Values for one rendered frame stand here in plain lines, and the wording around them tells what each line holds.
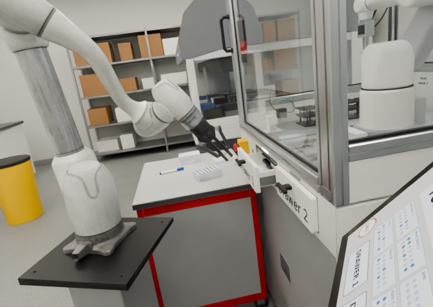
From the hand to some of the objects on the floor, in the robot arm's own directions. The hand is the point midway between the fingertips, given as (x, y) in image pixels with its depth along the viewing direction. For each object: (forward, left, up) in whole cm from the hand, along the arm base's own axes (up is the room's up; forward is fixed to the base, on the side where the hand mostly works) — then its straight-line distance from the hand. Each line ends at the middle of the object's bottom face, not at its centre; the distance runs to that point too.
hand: (230, 158), depth 122 cm
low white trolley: (-30, +33, -93) cm, 103 cm away
